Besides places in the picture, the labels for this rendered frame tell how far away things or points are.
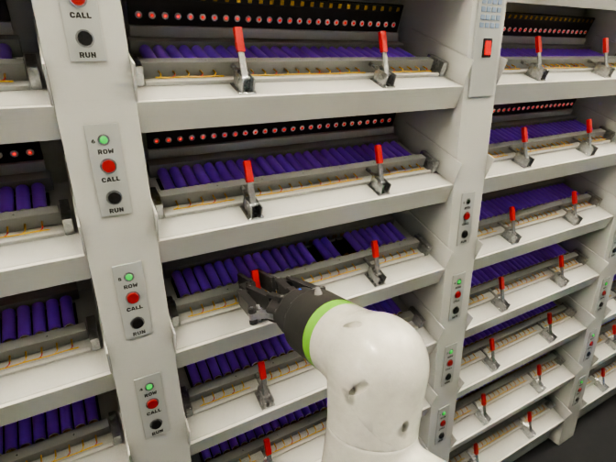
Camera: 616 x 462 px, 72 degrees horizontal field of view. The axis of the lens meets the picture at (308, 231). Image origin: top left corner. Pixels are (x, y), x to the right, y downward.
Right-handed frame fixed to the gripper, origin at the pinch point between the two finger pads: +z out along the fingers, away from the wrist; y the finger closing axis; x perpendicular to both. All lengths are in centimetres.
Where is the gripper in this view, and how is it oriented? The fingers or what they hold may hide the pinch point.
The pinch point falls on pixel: (256, 282)
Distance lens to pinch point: 77.3
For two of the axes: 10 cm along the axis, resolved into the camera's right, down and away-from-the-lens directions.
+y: 8.7, -1.9, 4.6
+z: -4.8, -1.5, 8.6
